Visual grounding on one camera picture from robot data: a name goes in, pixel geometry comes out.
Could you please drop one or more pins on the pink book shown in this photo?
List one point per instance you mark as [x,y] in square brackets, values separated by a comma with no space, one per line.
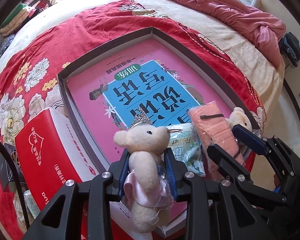
[95,100]

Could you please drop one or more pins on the pink quilt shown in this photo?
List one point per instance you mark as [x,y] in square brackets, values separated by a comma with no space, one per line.
[215,5]

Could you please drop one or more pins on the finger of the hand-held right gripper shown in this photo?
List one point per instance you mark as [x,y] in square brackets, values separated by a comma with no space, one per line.
[250,140]
[222,160]

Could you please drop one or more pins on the pink cloth packet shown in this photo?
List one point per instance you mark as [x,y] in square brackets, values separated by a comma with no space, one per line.
[210,122]

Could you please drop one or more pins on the red floral blanket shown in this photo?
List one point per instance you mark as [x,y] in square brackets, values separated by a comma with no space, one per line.
[52,35]

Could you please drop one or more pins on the bed with cream sheet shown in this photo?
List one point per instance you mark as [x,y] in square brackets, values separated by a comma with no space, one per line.
[240,42]

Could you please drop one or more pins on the dark cloth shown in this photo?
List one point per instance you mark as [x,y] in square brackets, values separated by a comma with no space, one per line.
[290,47]

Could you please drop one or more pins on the teddy bear purple dress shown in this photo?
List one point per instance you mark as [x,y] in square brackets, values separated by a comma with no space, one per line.
[240,116]

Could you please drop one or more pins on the dark blue box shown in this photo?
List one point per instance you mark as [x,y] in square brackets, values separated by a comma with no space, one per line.
[6,172]

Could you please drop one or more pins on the grey box tray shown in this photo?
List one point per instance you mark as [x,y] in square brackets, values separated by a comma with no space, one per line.
[110,47]

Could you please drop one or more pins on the pile of folded clothes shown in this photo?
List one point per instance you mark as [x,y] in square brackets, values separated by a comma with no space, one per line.
[22,12]

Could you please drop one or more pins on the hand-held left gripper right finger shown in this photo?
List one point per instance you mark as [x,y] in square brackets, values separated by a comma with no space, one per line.
[171,175]

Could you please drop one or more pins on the teddy bear pink dress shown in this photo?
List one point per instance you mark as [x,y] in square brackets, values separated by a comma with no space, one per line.
[142,160]

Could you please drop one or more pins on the red cardboard box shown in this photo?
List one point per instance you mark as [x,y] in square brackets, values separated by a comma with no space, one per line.
[40,155]

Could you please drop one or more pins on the green tissue pack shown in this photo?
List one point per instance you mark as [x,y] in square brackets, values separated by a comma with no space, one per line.
[187,150]
[30,202]

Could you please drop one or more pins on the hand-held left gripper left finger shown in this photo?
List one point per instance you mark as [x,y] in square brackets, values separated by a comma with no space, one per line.
[120,175]

